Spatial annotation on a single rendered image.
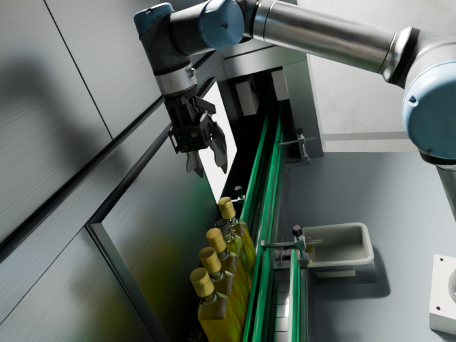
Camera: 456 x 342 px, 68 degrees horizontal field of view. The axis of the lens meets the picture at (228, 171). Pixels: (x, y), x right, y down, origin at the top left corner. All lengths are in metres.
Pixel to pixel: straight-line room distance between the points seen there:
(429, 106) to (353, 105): 2.88
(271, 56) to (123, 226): 1.13
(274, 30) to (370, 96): 2.69
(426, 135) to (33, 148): 0.56
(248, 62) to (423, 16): 1.80
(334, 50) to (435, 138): 0.24
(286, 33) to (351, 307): 0.75
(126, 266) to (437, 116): 0.55
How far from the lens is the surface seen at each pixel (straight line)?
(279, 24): 0.67
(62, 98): 0.65
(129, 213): 0.68
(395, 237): 1.26
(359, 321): 1.04
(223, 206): 0.81
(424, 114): 0.52
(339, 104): 3.41
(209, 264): 0.69
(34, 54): 0.64
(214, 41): 0.59
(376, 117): 3.40
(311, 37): 0.66
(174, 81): 0.65
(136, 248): 0.70
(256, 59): 1.59
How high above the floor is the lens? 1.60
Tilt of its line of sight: 27 degrees down
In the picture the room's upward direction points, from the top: 18 degrees counter-clockwise
